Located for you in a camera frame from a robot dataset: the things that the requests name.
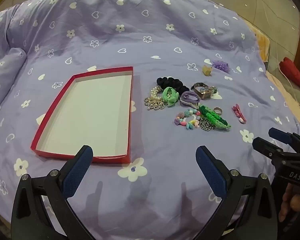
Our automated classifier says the black scrunchie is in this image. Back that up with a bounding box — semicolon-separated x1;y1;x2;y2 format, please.
156;76;190;93

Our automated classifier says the pearl and gold brooch bracelet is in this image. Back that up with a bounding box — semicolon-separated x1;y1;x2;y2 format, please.
144;95;165;111

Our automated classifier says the red shallow cardboard box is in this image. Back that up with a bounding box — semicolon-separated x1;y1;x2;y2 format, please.
31;66;135;164

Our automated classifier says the purple hair tie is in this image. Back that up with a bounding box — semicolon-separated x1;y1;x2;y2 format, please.
180;91;202;107

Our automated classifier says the purple flower hair accessory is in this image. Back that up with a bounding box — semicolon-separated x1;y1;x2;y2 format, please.
212;60;230;73

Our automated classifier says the pastel clear bead bracelet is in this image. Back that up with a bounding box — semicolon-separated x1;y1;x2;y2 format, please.
201;85;218;94

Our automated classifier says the pink hair clip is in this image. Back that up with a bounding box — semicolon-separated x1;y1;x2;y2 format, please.
231;103;247;124

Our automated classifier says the silver chain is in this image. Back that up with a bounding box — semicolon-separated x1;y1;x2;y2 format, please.
199;119;217;131

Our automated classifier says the green braided bracelet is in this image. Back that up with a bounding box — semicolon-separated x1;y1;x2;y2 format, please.
199;105;232;130

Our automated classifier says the red quilted cloth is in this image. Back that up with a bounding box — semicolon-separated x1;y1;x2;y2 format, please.
279;57;300;95

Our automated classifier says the purple floral bedspread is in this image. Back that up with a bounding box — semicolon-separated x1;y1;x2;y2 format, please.
0;0;300;240

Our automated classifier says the green hair tie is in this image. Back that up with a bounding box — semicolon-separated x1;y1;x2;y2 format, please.
162;87;180;107

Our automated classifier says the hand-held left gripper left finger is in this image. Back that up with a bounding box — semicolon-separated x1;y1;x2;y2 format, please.
11;145;94;240

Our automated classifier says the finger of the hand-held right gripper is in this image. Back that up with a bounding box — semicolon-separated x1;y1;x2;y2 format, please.
252;136;285;160
268;127;294;144

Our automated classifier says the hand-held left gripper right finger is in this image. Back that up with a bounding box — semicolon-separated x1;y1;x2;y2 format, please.
195;145;282;240

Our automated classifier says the gold bangle watch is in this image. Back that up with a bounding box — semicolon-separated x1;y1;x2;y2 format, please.
192;82;215;100

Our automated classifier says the person's right hand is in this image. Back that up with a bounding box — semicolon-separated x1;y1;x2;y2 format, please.
278;183;300;222

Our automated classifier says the colourful bead bracelet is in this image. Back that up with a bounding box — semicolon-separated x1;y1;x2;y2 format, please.
174;109;203;130

